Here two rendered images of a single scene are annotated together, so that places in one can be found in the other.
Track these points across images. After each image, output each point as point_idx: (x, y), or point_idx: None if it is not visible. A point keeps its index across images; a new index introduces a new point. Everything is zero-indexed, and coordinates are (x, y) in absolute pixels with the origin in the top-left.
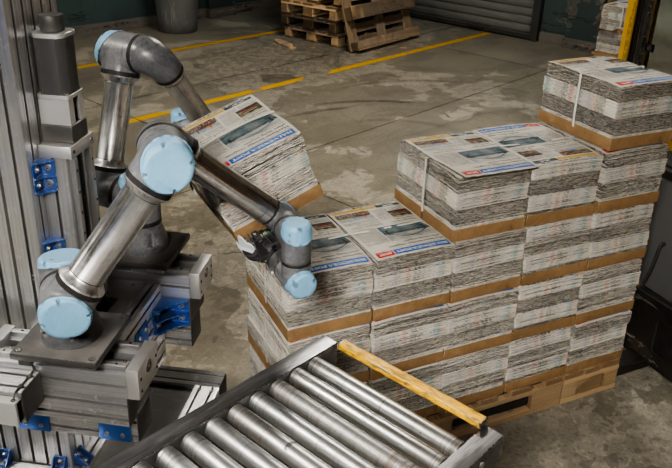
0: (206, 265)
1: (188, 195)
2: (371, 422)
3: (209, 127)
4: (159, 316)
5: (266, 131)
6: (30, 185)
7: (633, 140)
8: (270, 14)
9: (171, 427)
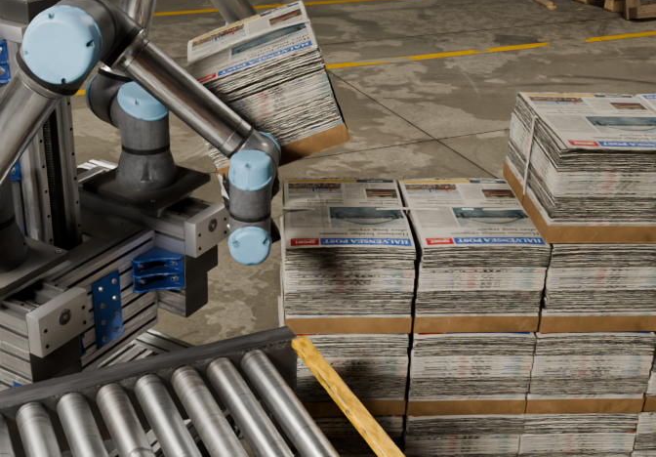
0: (214, 216)
1: (339, 159)
2: (267, 451)
3: (230, 34)
4: (144, 270)
5: (282, 42)
6: None
7: None
8: None
9: (15, 391)
